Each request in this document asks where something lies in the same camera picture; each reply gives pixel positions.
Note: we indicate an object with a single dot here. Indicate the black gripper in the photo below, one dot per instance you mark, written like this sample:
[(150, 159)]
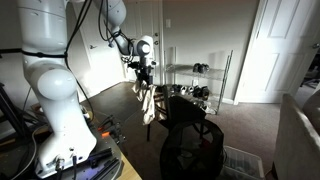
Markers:
[(145, 69)]

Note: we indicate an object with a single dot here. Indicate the cream cloth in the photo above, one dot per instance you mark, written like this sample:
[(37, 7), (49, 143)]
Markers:
[(148, 103)]

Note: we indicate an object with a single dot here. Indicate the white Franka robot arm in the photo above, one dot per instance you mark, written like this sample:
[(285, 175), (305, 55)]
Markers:
[(53, 83)]

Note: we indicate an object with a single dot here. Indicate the dark grey sneaker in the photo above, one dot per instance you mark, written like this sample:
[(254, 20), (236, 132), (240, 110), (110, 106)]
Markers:
[(177, 88), (172, 88)]

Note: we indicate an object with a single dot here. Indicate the white sneaker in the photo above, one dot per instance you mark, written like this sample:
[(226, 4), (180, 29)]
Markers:
[(190, 89), (183, 89), (206, 106)]

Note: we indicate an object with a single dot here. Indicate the black wooden chair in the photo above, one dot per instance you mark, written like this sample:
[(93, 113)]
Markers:
[(181, 106)]

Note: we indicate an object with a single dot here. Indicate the black shoe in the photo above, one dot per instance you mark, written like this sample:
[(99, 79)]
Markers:
[(197, 92), (204, 68), (205, 92), (196, 67)]

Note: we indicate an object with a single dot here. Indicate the black orange clamp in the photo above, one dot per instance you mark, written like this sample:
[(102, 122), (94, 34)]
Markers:
[(106, 122), (115, 135)]

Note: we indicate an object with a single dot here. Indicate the white door with lever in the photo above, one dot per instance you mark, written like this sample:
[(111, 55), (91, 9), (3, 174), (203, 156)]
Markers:
[(100, 43)]

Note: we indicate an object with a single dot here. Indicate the white door with knobs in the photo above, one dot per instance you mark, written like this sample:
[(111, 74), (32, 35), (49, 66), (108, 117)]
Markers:
[(151, 16)]

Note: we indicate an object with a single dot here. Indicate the black mesh hamper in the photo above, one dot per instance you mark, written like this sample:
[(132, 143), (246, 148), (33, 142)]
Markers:
[(191, 153)]

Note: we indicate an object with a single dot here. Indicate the clear plastic bin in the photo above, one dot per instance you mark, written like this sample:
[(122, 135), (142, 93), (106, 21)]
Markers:
[(243, 163)]

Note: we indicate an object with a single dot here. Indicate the white panel door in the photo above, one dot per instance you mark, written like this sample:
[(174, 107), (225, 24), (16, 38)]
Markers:
[(273, 50)]

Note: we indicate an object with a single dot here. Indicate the black tripod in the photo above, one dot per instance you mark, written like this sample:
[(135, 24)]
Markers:
[(8, 108)]

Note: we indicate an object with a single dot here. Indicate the grey sofa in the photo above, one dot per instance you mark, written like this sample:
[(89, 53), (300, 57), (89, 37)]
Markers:
[(296, 143)]

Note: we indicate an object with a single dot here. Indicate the white wall outlet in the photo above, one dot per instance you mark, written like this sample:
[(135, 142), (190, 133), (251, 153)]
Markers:
[(195, 82)]

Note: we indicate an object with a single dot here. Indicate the white light switch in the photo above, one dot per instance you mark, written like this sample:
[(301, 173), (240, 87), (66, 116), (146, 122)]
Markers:
[(168, 23)]

